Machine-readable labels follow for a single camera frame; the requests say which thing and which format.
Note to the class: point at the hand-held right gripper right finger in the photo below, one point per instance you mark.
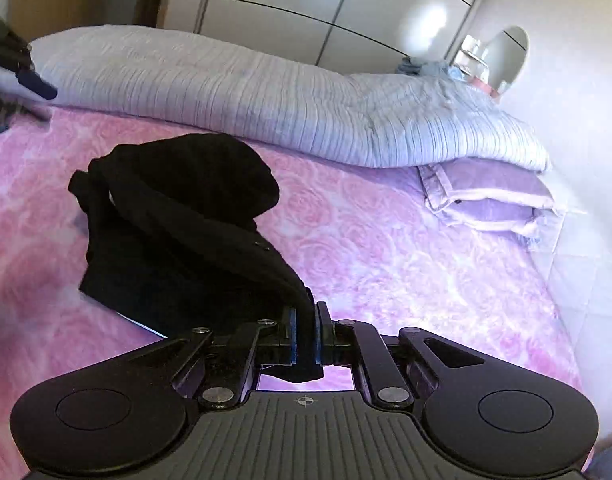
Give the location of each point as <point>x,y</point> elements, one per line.
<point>318,336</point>

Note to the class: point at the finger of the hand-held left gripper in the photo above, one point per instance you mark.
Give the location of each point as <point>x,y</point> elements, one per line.
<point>38,86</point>
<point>28,110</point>

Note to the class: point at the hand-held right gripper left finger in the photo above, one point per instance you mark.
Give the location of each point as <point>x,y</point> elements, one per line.
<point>291,336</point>

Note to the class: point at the black garment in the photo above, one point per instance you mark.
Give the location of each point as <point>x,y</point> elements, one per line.
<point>186,220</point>

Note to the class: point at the pink floral bed sheet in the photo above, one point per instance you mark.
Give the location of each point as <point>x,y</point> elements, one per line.
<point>396,270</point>

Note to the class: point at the white striped duvet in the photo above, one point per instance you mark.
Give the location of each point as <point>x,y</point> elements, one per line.
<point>236,95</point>

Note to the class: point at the purple pillow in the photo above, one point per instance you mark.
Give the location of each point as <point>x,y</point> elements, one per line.
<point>486,190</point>

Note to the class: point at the blue cloth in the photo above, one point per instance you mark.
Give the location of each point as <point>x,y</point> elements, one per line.
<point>426,67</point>

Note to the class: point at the round mirror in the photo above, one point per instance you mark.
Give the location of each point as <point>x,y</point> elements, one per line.
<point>512,55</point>

